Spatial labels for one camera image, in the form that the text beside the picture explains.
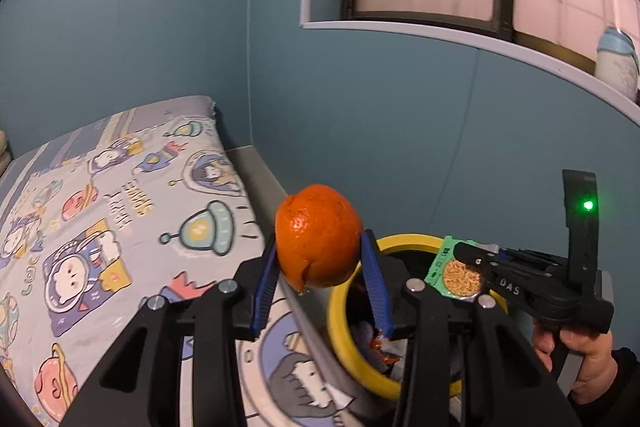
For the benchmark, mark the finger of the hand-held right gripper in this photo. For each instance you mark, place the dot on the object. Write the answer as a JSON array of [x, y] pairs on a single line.
[[475, 254], [525, 255]]

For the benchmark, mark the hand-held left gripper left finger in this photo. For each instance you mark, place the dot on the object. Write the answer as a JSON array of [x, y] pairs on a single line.
[[265, 292]]

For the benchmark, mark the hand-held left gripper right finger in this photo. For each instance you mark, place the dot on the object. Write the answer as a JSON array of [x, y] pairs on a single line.
[[377, 287]]

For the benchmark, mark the green snack packet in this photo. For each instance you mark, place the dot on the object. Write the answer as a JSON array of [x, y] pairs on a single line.
[[457, 281]]

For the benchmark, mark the yellow rimmed black trash bin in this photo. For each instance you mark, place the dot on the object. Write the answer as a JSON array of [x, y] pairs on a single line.
[[345, 332]]

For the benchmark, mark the orange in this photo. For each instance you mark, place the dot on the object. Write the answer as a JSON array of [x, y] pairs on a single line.
[[320, 232]]

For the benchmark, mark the person's right forearm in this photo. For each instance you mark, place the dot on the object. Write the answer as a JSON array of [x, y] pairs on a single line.
[[625, 382]]

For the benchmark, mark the person's right hand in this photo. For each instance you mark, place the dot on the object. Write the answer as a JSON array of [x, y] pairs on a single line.
[[592, 357]]

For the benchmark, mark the cartoon printed blanket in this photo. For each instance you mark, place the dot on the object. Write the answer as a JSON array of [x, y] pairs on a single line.
[[125, 207]]

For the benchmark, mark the white cup blue lid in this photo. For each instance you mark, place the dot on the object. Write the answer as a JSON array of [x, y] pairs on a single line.
[[617, 62]]

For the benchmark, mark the blue striped bedsheet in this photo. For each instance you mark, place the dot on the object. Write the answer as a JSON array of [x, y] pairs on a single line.
[[75, 134]]

